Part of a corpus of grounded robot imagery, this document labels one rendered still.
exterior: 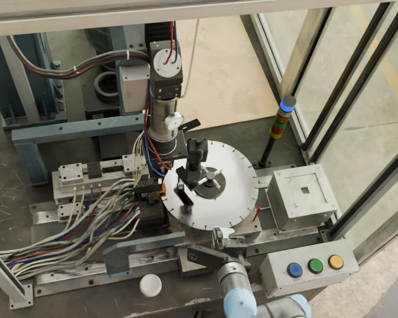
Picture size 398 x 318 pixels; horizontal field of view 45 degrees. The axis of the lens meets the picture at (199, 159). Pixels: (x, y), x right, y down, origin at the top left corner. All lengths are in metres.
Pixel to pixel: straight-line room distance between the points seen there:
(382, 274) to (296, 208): 1.15
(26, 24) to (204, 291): 1.30
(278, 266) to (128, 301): 0.50
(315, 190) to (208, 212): 0.40
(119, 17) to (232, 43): 1.77
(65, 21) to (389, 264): 2.45
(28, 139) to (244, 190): 0.70
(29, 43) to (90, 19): 1.21
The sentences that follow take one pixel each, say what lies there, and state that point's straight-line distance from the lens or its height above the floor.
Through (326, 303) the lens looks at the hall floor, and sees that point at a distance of 2.56.
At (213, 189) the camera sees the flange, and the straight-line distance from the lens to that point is 1.55.
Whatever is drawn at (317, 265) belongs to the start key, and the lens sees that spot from 1.59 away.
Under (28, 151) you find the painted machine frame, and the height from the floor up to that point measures 0.98.
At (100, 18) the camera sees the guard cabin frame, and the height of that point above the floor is 2.01.
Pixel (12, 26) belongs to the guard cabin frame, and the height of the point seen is 2.01.
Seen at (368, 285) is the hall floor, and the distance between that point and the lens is 2.67.
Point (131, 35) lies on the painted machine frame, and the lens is 1.14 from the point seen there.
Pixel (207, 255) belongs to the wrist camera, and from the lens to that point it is 1.31.
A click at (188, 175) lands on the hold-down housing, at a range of 1.40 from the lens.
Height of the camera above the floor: 2.34
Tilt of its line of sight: 59 degrees down
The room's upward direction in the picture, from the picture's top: 11 degrees clockwise
